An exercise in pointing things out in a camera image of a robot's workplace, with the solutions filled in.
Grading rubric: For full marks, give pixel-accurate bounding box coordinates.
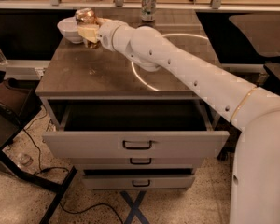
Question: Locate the black side table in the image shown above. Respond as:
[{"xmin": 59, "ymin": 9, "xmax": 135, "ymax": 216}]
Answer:
[{"xmin": 0, "ymin": 109, "xmax": 77, "ymax": 224}]

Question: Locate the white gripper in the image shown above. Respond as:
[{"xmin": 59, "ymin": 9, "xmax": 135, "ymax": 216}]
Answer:
[{"xmin": 77, "ymin": 18, "xmax": 128, "ymax": 51}]

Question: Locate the bottom grey drawer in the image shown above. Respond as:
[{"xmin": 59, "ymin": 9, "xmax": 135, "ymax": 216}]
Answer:
[{"xmin": 82, "ymin": 169, "xmax": 195, "ymax": 190}]

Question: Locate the black floor cable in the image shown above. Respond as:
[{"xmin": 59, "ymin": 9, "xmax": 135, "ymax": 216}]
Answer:
[{"xmin": 22, "ymin": 107, "xmax": 124, "ymax": 224}]

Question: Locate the grey drawer cabinet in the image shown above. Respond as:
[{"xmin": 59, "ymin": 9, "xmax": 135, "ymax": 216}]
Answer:
[{"xmin": 35, "ymin": 8, "xmax": 234, "ymax": 191}]

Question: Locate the open top grey drawer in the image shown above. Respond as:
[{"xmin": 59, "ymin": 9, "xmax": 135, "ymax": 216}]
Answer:
[{"xmin": 44, "ymin": 100, "xmax": 229, "ymax": 159}]

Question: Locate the middle grey drawer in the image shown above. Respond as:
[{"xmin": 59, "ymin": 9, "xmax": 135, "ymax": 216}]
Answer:
[{"xmin": 71, "ymin": 158, "xmax": 203, "ymax": 170}]

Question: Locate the white ceramic bowl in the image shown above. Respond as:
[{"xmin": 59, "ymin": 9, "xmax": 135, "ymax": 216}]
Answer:
[{"xmin": 57, "ymin": 17, "xmax": 83, "ymax": 44}]

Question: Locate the brown bag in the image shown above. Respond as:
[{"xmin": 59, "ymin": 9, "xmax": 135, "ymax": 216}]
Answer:
[{"xmin": 0, "ymin": 78, "xmax": 41, "ymax": 126}]

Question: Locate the green white soda can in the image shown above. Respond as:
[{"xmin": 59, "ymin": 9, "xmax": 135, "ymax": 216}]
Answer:
[{"xmin": 141, "ymin": 0, "xmax": 156, "ymax": 21}]

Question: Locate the orange crushed soda can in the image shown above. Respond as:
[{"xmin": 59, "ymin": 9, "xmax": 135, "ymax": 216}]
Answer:
[{"xmin": 75, "ymin": 8, "xmax": 100, "ymax": 49}]

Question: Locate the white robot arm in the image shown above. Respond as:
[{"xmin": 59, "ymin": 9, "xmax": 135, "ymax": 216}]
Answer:
[{"xmin": 78, "ymin": 19, "xmax": 280, "ymax": 224}]

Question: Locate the blue tape cross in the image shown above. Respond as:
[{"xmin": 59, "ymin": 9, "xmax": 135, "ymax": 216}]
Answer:
[{"xmin": 120, "ymin": 191, "xmax": 150, "ymax": 224}]

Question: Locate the clear plastic bottle on floor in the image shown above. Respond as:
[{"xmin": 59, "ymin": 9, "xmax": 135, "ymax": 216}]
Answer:
[{"xmin": 17, "ymin": 153, "xmax": 34, "ymax": 168}]

